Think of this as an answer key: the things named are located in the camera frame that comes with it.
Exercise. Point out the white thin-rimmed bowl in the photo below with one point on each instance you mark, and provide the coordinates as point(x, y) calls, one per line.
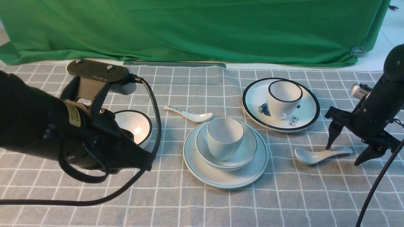
point(243, 155)

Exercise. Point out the green backdrop cloth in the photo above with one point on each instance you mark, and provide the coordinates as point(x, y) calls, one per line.
point(313, 33)

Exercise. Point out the metal clip on backdrop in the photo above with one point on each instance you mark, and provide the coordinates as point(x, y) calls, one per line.
point(357, 52)

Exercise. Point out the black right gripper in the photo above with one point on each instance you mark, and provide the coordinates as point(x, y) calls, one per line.
point(367, 121)

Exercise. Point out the white black-rimmed cup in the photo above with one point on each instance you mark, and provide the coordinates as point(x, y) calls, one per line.
point(283, 98)

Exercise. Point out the white black-rimmed bowl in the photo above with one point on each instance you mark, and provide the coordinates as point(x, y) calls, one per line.
point(137, 124)

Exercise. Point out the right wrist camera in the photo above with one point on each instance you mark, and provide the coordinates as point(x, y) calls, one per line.
point(359, 91)

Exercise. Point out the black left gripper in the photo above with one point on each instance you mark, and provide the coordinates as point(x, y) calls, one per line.
point(92, 141)

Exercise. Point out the white patterned-handle spoon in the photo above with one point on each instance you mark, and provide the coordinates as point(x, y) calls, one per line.
point(198, 118)

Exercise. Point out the white thin-rimmed cup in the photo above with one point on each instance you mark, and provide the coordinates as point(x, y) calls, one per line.
point(224, 136)

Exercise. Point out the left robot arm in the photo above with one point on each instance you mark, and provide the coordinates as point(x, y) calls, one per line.
point(26, 112)

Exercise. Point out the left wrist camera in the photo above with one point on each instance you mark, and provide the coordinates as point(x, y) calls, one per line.
point(92, 80)

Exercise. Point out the white thin-rimmed plate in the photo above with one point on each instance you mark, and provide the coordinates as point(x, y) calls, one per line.
point(225, 179)

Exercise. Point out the white black-rimmed plate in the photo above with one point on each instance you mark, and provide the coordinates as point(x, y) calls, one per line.
point(254, 101)

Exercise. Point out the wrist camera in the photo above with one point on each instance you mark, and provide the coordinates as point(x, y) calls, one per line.
point(359, 91)
point(92, 80)

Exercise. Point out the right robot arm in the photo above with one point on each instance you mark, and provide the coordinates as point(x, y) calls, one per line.
point(391, 83)

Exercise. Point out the plain white spoon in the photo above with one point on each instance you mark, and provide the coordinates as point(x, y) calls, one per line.
point(314, 157)

